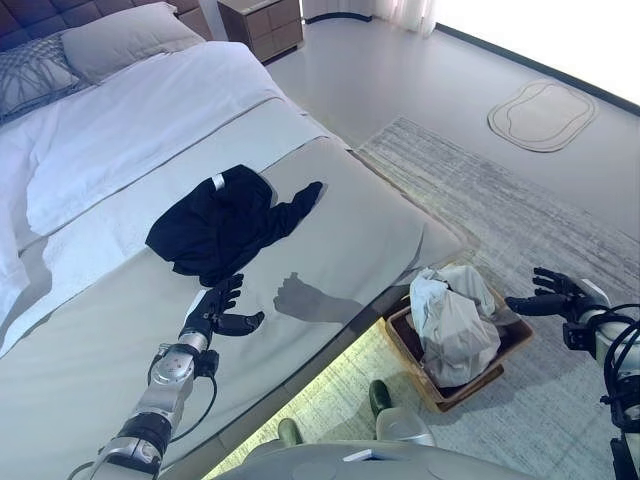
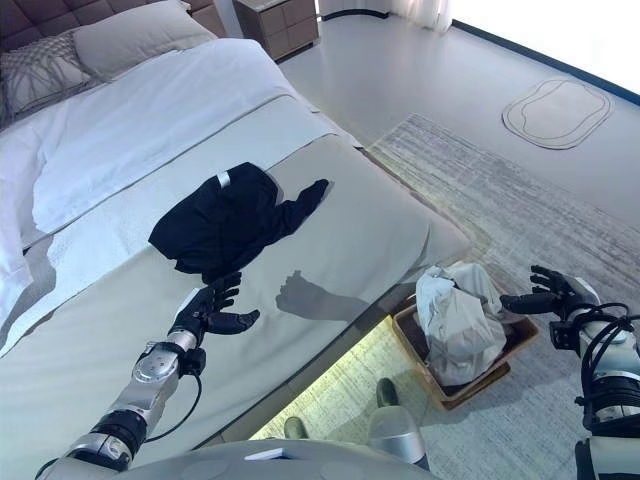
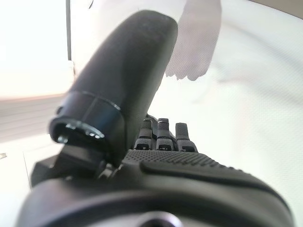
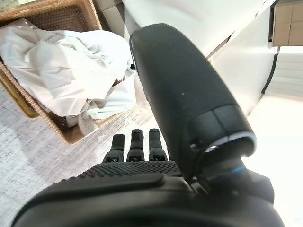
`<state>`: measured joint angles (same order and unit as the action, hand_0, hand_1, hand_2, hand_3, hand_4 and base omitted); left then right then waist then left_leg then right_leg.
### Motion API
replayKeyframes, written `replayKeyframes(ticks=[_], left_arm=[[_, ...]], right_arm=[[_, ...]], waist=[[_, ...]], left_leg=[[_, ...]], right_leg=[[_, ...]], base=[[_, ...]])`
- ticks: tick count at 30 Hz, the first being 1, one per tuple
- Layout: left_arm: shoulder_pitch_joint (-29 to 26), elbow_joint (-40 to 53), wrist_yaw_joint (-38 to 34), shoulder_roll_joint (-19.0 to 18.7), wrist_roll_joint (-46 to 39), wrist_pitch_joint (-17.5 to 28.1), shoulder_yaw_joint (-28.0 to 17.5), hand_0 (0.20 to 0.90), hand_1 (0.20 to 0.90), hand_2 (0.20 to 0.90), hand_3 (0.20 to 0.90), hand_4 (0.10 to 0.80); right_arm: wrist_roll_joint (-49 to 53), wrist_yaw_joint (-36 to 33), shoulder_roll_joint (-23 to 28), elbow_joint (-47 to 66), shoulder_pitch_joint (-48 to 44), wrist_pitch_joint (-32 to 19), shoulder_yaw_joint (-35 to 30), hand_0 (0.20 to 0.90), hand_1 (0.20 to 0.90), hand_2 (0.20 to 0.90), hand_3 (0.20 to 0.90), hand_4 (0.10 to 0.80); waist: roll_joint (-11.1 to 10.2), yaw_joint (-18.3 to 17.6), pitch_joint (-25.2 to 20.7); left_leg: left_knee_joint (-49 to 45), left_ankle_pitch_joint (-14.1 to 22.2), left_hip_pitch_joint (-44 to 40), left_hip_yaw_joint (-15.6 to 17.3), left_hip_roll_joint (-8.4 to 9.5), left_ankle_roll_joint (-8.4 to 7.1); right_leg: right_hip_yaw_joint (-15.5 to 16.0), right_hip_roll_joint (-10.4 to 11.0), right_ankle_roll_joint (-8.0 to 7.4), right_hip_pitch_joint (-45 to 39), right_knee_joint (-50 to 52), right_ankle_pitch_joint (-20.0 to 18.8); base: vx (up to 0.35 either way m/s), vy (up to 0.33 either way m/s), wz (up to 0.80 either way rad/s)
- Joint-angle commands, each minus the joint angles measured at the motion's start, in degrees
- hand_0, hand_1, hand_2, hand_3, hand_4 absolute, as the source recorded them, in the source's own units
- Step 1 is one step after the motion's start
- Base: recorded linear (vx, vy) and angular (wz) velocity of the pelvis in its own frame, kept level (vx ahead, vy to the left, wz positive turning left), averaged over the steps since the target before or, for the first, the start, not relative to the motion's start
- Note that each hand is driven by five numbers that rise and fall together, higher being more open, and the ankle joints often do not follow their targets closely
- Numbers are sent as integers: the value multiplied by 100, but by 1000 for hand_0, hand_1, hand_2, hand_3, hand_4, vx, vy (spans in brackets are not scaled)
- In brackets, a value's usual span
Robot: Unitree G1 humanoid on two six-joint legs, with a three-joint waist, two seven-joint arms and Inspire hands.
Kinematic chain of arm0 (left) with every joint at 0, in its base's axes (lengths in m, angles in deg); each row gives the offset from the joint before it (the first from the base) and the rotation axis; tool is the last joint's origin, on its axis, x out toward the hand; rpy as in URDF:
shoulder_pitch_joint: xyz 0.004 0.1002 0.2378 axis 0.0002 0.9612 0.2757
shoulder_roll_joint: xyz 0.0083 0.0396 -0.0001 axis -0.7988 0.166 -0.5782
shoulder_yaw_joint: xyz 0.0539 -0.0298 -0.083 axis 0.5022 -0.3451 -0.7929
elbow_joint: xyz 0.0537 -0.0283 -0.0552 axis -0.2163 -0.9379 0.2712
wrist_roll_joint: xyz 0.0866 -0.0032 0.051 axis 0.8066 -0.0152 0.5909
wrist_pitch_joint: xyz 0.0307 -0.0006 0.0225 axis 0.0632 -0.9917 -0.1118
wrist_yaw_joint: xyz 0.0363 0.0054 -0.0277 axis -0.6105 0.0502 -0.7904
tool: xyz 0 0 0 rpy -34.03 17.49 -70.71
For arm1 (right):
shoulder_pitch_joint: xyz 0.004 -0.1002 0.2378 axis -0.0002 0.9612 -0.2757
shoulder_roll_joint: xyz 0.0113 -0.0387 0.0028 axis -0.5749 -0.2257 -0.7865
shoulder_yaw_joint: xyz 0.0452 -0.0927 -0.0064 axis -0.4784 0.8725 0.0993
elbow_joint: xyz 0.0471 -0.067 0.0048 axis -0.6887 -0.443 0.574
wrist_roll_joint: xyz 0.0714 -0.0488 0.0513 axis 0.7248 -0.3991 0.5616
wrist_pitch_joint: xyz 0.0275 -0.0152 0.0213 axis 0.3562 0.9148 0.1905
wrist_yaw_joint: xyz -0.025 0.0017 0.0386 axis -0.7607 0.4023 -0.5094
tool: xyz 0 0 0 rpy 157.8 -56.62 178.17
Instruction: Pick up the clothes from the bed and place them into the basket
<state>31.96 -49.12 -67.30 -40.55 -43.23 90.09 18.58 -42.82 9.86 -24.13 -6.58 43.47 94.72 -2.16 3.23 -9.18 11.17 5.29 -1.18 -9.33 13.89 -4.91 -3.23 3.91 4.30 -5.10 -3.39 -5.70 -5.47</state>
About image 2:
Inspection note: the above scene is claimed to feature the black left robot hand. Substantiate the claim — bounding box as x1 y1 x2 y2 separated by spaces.
167 271 262 347

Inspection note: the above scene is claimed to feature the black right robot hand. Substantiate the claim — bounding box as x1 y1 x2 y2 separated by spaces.
499 264 602 324

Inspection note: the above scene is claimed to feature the black garment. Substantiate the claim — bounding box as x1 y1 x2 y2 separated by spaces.
147 161 332 286

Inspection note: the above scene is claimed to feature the beige garment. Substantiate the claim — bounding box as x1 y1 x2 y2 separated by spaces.
414 263 507 388

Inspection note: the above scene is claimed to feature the brown wicker basket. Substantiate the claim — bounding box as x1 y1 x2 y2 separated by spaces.
391 259 542 413

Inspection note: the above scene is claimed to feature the taupe bed cover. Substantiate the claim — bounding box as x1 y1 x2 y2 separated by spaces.
0 132 475 480

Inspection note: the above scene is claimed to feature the beige upholstered bed base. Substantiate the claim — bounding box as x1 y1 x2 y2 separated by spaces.
193 284 454 452

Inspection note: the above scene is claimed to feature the white textured bed blanket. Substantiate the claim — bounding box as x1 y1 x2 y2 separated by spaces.
0 94 340 357

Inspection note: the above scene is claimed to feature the grey striped area rug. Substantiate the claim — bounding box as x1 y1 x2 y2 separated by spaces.
249 112 640 480

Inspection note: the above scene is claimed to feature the grey robot torso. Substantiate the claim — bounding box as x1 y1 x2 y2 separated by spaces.
119 439 437 480

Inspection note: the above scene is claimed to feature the small beige outlined mat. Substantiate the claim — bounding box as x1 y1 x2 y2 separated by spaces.
501 78 616 152

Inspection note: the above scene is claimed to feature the white duvet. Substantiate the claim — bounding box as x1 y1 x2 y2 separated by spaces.
0 38 300 312

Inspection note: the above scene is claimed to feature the silver right robot leg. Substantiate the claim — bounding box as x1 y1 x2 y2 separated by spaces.
367 378 427 470

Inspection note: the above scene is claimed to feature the plain beige pillow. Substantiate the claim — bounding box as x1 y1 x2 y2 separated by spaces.
72 0 220 82

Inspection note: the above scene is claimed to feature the grey line-patterned cushion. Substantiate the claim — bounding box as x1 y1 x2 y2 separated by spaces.
0 30 95 120

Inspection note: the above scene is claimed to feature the brown wooden nightstand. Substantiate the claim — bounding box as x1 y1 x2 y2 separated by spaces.
233 0 322 63

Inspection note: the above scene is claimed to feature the brown wooden side cabinet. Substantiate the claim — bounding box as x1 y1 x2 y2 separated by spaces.
189 0 230 40

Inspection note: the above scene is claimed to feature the white sheer curtain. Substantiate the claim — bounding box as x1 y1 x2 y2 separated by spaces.
394 0 455 35

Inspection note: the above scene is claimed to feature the black curved curtain base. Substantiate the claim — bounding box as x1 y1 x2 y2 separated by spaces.
319 11 397 23

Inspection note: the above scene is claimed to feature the brown tufted headboard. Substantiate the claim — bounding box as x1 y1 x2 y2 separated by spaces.
0 0 195 55

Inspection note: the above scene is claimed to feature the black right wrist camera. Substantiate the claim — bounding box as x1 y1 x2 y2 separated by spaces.
549 321 582 358

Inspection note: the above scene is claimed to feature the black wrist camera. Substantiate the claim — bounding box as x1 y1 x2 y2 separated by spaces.
549 321 582 358
182 348 208 377

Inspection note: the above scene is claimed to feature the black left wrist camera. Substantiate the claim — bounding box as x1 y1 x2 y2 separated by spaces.
182 348 208 377

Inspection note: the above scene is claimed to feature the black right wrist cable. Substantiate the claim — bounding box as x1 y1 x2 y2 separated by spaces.
569 301 640 432

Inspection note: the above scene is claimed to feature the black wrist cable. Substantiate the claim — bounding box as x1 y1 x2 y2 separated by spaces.
143 373 204 445
569 301 640 432

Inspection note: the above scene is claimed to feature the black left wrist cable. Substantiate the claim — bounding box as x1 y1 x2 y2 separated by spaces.
143 373 204 445

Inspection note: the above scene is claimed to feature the black window floor rail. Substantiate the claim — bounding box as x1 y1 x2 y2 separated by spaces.
448 18 640 105

